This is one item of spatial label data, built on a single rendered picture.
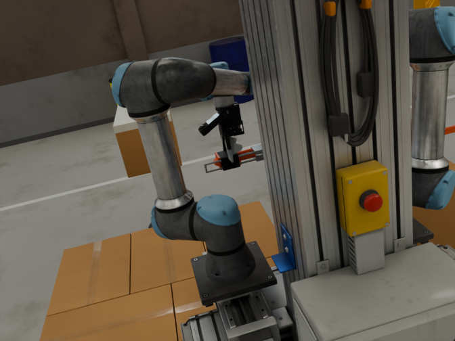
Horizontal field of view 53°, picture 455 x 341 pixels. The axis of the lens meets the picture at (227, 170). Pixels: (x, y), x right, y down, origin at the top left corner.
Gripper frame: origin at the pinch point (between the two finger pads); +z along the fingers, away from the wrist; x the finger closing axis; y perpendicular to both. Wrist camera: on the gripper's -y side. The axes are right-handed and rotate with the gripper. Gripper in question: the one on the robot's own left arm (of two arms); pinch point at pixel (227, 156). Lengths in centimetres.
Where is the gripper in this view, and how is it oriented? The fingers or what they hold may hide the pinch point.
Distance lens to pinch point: 175.3
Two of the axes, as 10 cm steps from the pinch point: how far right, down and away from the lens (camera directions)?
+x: -2.2, -3.5, 9.1
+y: 9.6, -2.3, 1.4
